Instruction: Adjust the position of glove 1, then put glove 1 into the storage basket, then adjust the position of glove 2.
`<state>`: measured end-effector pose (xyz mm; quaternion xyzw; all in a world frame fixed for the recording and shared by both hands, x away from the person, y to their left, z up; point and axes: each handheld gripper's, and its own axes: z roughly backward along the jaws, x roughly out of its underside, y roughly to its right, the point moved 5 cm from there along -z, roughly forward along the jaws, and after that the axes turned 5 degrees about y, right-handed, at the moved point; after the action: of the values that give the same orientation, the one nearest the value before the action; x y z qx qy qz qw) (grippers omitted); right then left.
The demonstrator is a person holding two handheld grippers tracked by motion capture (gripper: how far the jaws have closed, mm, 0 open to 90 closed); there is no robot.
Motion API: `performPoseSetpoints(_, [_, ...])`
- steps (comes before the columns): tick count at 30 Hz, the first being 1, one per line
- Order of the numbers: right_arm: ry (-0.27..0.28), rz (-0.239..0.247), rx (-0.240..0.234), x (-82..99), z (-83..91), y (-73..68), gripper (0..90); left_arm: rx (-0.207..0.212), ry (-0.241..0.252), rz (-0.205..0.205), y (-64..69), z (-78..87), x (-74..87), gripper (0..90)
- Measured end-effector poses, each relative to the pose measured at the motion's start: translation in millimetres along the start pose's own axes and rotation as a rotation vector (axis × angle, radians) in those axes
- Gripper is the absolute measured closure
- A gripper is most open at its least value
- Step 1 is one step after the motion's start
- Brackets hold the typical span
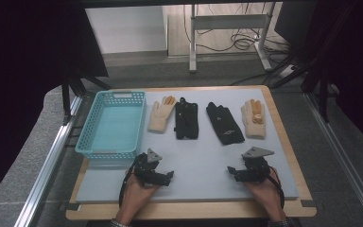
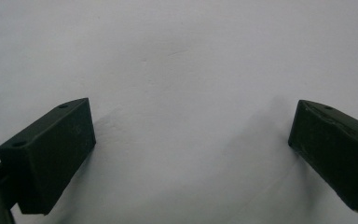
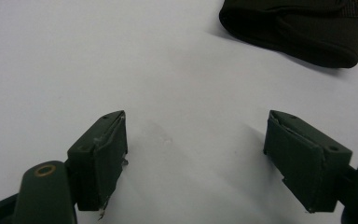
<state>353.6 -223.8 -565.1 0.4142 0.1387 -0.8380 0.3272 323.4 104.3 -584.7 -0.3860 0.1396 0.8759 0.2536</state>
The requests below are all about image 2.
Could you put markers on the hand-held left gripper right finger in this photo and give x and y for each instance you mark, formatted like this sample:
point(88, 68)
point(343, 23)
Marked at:
point(335, 155)

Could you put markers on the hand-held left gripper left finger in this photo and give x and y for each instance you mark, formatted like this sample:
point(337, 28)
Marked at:
point(49, 155)

